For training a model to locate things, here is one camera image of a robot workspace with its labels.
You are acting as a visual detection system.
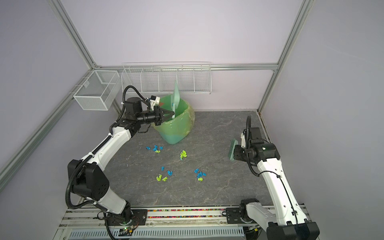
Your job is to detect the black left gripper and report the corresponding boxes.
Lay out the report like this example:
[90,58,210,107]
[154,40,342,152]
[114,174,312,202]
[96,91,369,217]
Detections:
[136,106,175,126]

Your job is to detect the mint green hand brush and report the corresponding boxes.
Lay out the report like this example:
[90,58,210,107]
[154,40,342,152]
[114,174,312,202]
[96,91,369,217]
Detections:
[228,138,238,161]

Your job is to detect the mint green dustpan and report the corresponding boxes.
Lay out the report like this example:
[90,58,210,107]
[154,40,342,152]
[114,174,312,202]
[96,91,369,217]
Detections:
[171,80,180,118]

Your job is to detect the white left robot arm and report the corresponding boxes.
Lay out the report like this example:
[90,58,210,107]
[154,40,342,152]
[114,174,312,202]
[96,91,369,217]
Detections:
[65,86,175,225]

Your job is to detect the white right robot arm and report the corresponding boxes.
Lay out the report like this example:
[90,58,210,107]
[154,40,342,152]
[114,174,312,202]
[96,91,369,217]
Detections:
[229,116,320,240]

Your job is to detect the blue green scraps near bin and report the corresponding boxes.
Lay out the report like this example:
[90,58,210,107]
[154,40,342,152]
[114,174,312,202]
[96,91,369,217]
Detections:
[146,145,163,153]

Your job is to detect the green lined trash bin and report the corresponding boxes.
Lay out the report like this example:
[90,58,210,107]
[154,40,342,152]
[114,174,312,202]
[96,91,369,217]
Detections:
[152,99,195,145]

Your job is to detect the lime green crumpled scrap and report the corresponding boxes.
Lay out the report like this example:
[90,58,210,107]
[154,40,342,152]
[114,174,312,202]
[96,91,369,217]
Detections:
[180,150,188,161]

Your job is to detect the blue scrap cluster centre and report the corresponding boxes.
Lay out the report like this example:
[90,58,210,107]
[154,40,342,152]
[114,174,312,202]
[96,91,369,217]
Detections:
[194,169,207,182]

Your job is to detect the lime green scrap pair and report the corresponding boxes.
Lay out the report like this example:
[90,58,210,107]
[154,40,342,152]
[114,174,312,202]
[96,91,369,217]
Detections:
[156,174,168,182]

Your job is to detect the small white mesh basket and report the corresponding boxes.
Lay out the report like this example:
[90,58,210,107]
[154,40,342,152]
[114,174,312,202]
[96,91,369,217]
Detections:
[74,70,122,111]

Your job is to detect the long white wire basket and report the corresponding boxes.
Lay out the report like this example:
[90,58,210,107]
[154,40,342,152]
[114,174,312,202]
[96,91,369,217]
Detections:
[121,62,212,94]

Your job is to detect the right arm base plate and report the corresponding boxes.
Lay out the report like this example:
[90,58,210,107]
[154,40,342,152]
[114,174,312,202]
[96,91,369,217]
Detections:
[222,207,249,224]

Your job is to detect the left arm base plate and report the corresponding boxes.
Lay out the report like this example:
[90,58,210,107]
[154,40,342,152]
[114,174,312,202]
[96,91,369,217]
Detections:
[107,209,148,227]

